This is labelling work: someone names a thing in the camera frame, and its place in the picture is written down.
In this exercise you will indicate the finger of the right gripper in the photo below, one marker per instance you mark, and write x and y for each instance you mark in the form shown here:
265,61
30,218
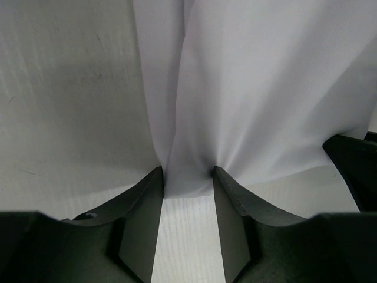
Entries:
356,160

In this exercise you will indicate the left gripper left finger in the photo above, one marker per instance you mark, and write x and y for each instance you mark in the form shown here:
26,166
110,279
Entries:
114,242

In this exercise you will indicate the white t shirt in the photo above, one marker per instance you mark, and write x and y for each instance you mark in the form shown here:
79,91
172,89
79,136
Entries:
254,87

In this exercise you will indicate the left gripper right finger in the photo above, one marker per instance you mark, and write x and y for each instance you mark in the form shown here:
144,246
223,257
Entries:
263,243

